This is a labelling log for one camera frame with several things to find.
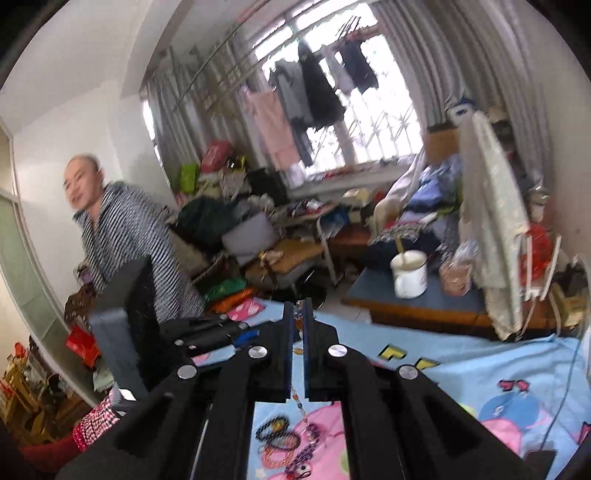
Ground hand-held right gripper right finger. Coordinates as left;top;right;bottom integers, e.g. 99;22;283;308
302;310;541;480

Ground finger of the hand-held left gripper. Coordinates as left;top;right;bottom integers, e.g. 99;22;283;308
174;323;278;352
159;315;250;340

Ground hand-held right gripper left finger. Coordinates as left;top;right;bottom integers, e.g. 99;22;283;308
55;302;296;480

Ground long beaded necklace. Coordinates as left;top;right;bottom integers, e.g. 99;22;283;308
288;299;324;462

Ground black bead bracelet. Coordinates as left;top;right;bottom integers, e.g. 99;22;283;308
255;415;291;441

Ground brown bead bracelet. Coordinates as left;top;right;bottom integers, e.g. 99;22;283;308
263;431;301;454

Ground purple bead bracelet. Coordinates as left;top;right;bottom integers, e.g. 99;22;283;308
284;443;315;480

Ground orange bead bracelet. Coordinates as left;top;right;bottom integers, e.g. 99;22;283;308
261;450;294;472

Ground chair with yellow cushion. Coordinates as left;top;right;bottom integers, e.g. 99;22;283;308
245;240;329;301

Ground grey storage box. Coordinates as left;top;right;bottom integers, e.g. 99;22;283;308
222;212;280;266

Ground dark green bag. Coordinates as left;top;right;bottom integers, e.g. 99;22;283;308
178;196;241;250

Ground red checked cloth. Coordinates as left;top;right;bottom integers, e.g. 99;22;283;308
71;397;123;453

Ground wooden desk with blue top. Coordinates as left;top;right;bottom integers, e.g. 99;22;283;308
342;265;555;330

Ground white enamel mug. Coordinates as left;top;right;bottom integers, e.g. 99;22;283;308
390;249;429;300

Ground wooden stool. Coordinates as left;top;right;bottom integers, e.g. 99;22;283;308
0;364;61;444

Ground green shopping bag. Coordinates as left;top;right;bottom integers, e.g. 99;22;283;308
179;164;201;195

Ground black suitcase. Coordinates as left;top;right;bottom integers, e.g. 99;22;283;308
247;168;289;206

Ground red shopping bag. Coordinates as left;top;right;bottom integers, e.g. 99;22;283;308
201;141;234;174

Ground plastic bag of snacks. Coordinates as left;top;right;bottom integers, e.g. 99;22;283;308
438;258;474;296

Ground cartoon printed blue blanket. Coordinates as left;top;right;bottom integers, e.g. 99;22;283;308
191;298;591;480

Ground pink hanging garment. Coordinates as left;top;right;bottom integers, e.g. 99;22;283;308
242;88;301;171

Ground floral cloth cover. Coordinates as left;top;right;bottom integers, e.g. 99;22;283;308
457;111;532;340

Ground grey hanging garment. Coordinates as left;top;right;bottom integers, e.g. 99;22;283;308
268;60;306;121

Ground window with metal grille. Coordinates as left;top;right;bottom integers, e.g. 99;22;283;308
240;0;430;185

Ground red plastic bag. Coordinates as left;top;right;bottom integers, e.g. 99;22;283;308
519;224;555;282

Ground cardboard box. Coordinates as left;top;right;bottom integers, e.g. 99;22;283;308
425;127;462;164

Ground metal drying rack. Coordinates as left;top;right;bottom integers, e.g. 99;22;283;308
175;28;278;112

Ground black hanging jacket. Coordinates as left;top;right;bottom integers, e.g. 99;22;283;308
298;41;347;130

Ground white router with antennas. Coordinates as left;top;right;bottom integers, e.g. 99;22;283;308
522;234;564;302

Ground dark hanging shorts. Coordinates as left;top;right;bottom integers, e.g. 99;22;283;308
339;41;379;93

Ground grey curtain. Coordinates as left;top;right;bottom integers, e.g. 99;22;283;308
374;0;539;155

